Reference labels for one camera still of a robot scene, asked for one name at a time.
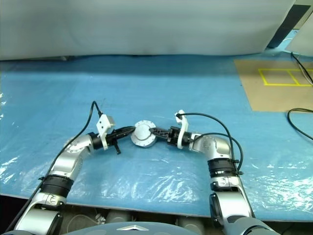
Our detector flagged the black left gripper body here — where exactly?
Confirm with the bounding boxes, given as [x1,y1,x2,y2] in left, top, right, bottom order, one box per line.
[105,130,122,156]

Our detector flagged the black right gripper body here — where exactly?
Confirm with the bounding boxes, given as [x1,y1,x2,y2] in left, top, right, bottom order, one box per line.
[166,125,181,147]

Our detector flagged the hinged grey motor lid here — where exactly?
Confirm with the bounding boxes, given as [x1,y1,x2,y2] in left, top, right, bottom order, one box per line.
[130,119,157,146]

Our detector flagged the silver motor housing copper windings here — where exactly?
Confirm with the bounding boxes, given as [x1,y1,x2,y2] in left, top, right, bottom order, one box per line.
[132,137,157,149]

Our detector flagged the clear plastic film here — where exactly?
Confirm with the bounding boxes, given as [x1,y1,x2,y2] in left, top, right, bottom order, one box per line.
[0,90,313,213]

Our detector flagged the grey rounded cylinder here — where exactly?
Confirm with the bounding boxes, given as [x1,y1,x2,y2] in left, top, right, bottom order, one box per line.
[106,211,133,224]
[177,216,205,228]

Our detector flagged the grey robot torso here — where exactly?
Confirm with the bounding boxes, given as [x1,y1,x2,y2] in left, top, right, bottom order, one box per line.
[61,221,211,235]

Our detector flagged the white backdrop board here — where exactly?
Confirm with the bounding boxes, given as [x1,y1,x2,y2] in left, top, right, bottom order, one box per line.
[0,0,296,61]

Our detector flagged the brown cardboard sheet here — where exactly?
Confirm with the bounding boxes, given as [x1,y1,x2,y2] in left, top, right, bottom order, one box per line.
[233,58,313,112]

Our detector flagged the yellow tape rectangle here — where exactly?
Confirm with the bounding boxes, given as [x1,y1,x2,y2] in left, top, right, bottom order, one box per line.
[258,69,313,87]

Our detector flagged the dark slanted panel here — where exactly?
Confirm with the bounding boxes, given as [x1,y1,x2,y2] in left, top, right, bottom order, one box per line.
[266,0,313,48]

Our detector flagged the white box panel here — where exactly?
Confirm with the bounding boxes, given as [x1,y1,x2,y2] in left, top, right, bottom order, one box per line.
[285,24,313,55]

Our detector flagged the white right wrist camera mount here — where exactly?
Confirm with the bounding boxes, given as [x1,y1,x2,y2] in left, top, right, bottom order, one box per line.
[174,109,189,150]

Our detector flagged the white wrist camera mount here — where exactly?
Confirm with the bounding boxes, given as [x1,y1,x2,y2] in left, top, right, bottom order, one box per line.
[96,114,116,151]
[174,109,189,150]

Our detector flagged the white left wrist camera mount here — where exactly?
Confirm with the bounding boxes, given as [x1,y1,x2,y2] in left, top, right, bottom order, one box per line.
[96,114,116,151]

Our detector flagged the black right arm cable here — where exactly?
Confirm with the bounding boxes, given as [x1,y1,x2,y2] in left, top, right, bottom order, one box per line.
[176,112,244,176]

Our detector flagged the white cord under table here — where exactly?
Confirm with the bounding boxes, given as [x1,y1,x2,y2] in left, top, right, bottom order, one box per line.
[66,212,106,228]

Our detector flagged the thick black looped cable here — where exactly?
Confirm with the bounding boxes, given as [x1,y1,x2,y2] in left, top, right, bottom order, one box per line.
[287,107,313,142]

